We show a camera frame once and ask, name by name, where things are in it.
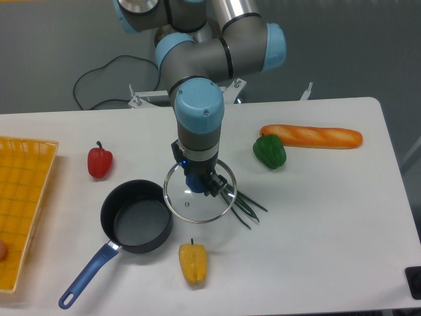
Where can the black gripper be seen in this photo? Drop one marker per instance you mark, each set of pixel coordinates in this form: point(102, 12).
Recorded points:
point(199, 170)

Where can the glass lid blue knob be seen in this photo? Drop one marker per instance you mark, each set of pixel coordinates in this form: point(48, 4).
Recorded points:
point(192, 206)

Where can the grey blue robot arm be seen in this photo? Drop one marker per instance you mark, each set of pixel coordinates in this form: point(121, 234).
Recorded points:
point(193, 60)

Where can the green spring onion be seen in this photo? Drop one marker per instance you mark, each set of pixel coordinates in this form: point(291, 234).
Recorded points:
point(241, 203)

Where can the green bell pepper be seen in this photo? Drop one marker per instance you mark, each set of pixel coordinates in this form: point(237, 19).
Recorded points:
point(269, 150)

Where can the yellow bell pepper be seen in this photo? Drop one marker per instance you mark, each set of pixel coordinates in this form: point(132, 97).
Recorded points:
point(193, 262)

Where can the red bell pepper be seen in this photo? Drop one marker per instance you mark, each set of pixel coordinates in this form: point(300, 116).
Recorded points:
point(99, 161)

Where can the orange baguette bread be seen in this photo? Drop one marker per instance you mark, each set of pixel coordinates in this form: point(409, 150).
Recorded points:
point(314, 137)

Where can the yellow woven basket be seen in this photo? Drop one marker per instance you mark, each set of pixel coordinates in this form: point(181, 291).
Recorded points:
point(25, 168)

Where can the brown egg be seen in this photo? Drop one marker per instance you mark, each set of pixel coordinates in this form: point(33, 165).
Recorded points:
point(3, 250)

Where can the black object table corner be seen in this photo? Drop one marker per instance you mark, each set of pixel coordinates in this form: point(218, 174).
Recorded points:
point(413, 275)

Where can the black saucepan blue handle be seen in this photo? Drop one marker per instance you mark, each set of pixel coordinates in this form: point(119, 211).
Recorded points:
point(136, 219)

